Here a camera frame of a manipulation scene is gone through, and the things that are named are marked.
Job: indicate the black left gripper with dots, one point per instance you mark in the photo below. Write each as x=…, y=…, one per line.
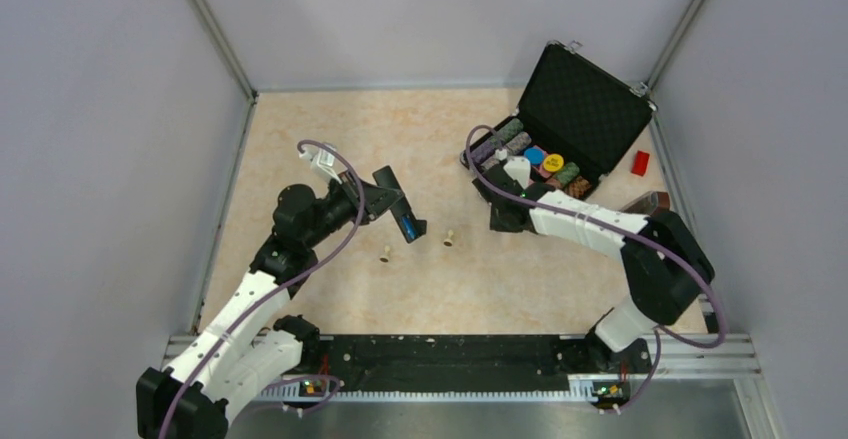
x=377, y=199

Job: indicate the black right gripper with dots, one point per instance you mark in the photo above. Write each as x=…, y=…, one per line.
x=497, y=224

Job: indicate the black remote control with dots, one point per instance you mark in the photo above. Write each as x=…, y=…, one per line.
x=401, y=204

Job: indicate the blue battery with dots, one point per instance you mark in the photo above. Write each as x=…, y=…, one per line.
x=409, y=228

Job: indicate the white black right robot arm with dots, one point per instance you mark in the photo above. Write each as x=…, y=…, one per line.
x=665, y=268

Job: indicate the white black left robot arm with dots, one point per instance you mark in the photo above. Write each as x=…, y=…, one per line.
x=200, y=393

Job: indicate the cream chess pawn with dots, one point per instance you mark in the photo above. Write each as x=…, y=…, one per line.
x=449, y=239
x=385, y=257

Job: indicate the blue round chip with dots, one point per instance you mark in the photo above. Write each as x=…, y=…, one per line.
x=535, y=155

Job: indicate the yellow big blind chip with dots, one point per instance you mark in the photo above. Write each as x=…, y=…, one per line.
x=552, y=163

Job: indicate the orange black chip stack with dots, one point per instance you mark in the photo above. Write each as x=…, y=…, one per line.
x=578, y=188

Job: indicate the green chip stack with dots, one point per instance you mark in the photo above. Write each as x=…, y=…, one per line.
x=567, y=174

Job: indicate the black poker chip case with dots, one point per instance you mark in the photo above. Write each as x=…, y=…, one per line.
x=572, y=107

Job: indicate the red toy brick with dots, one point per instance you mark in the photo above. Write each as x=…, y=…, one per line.
x=640, y=164

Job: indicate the brown metronome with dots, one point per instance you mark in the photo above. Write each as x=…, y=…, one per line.
x=649, y=203

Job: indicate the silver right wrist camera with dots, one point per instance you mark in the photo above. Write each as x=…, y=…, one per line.
x=517, y=168

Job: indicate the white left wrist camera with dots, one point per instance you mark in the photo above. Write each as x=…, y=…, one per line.
x=322, y=164

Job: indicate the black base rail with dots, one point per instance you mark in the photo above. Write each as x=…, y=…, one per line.
x=499, y=368

